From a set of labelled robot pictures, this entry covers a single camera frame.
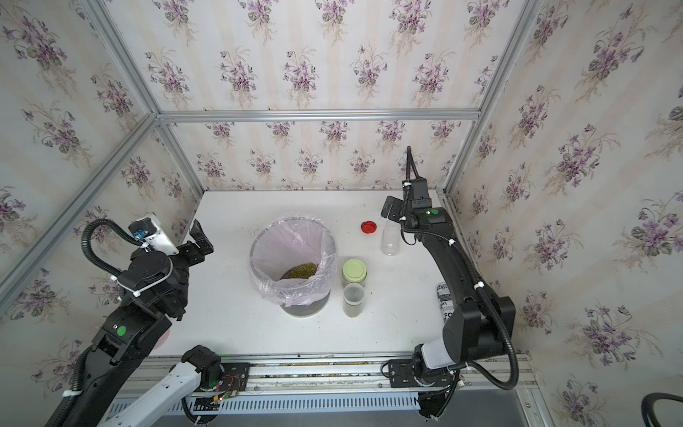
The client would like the clear plastic jar of beans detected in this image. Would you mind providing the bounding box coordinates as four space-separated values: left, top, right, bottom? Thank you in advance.
381 220 402 256

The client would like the red jar lid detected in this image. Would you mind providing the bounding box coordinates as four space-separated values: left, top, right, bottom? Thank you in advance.
360 221 377 234

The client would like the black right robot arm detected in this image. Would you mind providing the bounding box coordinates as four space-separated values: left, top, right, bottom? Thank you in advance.
382 148 520 420

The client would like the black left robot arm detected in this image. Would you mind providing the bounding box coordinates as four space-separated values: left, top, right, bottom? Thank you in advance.
48 215 249 426

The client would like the open clear jar with beans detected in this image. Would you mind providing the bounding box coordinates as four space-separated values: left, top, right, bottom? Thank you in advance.
343 283 366 318

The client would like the pink cup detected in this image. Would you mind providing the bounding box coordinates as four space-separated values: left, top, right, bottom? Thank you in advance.
154 329 171 350

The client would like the mesh bin with pink bag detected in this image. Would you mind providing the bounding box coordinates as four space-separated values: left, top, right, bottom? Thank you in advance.
248 215 339 318

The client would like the printed can with flag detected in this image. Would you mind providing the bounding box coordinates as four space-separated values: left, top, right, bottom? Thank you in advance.
436 282 455 323

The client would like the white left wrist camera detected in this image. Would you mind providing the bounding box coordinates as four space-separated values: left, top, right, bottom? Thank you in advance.
128 213 179 255

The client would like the aluminium mounting rail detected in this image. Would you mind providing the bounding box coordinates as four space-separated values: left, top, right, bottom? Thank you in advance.
117 350 540 398

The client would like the white vented cable duct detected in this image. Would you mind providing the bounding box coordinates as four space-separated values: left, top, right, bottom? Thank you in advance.
151 391 423 416

